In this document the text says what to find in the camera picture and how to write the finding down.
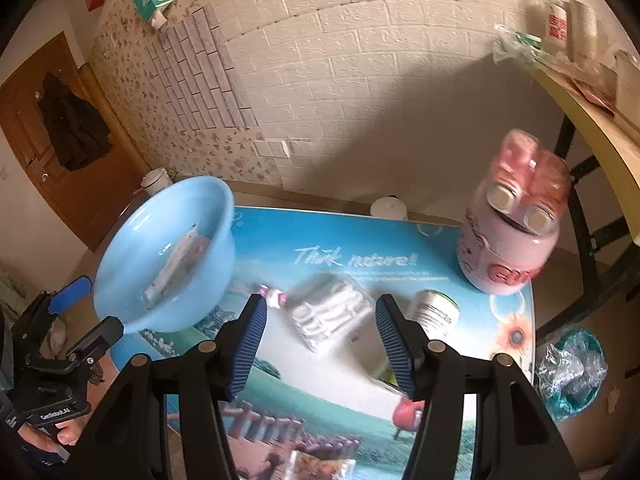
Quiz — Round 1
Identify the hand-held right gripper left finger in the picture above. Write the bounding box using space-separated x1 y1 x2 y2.
65 292 268 480

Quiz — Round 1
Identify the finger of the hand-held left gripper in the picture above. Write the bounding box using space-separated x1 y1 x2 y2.
11 276 94 356
64 316 125 362

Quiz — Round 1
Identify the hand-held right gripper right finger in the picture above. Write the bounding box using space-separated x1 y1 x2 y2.
375 294 583 480

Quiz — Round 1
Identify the yellow white tissue pack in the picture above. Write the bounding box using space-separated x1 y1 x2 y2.
350 310 408 393

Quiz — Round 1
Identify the white bottle with green label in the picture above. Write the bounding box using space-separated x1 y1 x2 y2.
402 289 461 348

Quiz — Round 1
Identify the small pink white toy figure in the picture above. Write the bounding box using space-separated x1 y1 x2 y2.
257 285 288 308

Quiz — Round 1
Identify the bag of white floss picks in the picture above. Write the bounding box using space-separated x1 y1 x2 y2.
289 272 377 355

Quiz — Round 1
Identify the light blue plastic basin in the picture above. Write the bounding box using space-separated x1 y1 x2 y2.
94 176 237 335

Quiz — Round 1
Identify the long white sachet packet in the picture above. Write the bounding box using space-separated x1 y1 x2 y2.
144 227 211 306

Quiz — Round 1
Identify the clear snack packet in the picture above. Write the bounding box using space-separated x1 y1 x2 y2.
287 447 358 480

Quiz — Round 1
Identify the person's left hand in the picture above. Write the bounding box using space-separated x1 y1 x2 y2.
20 417 88 466

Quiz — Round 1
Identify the brown wooden door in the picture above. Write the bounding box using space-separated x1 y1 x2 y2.
0 32 151 253

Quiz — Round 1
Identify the white rice cooker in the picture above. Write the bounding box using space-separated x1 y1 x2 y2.
141 167 176 197

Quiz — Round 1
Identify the white round pot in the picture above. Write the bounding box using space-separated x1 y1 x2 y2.
370 196 408 221

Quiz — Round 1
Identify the pink cartoon water bottle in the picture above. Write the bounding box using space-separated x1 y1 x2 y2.
456 129 573 295

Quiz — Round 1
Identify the black hanging jacket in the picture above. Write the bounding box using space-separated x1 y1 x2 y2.
37 71 112 173

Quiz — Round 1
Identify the bin with blue bag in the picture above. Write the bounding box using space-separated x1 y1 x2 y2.
537 329 608 423

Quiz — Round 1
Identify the folding table with black legs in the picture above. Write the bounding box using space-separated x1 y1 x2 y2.
530 60 640 346

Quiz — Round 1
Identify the white bottle with red label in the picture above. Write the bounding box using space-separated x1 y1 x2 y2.
530 0 568 51

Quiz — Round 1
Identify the stack of white paper cups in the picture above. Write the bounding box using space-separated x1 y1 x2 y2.
565 0 601 63

